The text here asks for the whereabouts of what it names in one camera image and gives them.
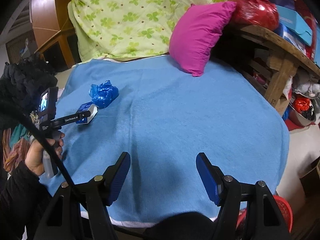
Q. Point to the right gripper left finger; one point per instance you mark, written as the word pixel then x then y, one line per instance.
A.
pixel 62 219

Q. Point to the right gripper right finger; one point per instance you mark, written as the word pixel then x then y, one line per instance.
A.
pixel 263 217

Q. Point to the blue and white carton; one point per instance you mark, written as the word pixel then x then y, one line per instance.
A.
pixel 87 111

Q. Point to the blue plastic bag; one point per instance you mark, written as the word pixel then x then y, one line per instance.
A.
pixel 104 94

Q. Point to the person's left forearm black sleeve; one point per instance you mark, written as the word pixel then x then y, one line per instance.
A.
pixel 24 201

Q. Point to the red mesh trash basket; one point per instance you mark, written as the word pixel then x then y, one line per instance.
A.
pixel 284 207

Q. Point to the person's left hand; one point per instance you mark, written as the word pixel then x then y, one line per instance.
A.
pixel 33 158

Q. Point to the teal garment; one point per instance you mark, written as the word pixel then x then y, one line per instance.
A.
pixel 19 132

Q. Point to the black clothing pile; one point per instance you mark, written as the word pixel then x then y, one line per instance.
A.
pixel 23 83

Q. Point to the pink yellow striped scarf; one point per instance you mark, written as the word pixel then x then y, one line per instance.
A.
pixel 12 156

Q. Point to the wooden headboard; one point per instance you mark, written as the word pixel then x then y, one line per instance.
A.
pixel 53 32

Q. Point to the metal basin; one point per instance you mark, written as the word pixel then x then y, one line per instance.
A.
pixel 298 119

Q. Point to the blue towel blanket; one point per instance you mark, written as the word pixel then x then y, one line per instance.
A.
pixel 163 118

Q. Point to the green clover quilt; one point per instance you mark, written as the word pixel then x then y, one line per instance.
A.
pixel 125 30

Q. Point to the magenta pillow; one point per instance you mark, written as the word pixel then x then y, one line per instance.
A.
pixel 196 33

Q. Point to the wooden table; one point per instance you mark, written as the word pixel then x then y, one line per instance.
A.
pixel 282 63

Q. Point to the light blue shoe box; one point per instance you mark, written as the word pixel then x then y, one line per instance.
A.
pixel 292 20

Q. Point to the red plastic bag on table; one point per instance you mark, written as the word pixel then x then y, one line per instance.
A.
pixel 262 13

